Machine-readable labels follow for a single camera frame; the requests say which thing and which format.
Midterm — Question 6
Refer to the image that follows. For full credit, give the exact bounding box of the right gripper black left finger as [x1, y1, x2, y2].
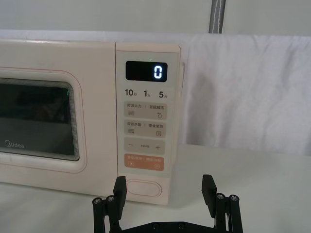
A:
[92, 176, 127, 233]

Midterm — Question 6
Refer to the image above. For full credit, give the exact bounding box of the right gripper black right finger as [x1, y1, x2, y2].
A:
[201, 174, 244, 233]

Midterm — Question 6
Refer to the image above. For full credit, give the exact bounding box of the microwave control panel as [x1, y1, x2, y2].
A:
[115, 43, 182, 206]

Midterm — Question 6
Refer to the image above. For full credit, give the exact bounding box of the white table cloth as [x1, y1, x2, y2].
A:
[0, 29, 311, 233]

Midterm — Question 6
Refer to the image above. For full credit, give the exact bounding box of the cream microwave oven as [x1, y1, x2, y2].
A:
[0, 38, 186, 207]

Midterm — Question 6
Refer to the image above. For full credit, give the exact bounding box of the white curtain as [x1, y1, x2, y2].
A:
[0, 0, 311, 37]

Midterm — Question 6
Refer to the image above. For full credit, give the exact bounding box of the grey striped post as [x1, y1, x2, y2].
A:
[208, 0, 227, 34]

